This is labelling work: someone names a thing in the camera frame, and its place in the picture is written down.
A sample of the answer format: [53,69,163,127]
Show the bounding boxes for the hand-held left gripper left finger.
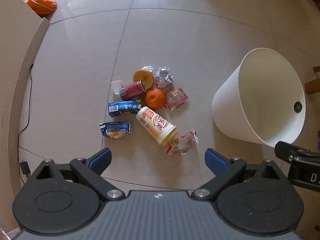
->
[29,148,125,201]

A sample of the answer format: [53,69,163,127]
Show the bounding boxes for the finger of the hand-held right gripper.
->
[274,141,320,193]

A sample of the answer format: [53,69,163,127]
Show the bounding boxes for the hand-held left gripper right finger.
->
[192,148,288,202]

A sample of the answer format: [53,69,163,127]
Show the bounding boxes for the crushed blue drink carton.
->
[99,121,133,140]

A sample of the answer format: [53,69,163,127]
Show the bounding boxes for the clear plastic food wrapper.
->
[166,129,200,156]

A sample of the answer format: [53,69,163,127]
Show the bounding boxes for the white plastic trash bin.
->
[212,47,307,148]

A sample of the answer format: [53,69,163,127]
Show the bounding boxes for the cream milk tea cup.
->
[135,106,178,147]

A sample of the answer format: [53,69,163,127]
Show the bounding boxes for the red drink can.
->
[119,80,148,101]

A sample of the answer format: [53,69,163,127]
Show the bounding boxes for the small white plastic cup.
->
[111,80,125,95]

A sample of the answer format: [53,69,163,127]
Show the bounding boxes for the pink snack packet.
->
[162,87,189,110]

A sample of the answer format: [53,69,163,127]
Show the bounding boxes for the whole orange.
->
[143,88,166,110]

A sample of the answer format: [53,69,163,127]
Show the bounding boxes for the silver wrapper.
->
[154,66,174,88]

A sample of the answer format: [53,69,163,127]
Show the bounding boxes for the wooden chair legs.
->
[304,66,320,95]

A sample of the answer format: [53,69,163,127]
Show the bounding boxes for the orange bag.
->
[20,0,57,15]

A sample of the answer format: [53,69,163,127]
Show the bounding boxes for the black power adapter with cable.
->
[17,64,34,182]

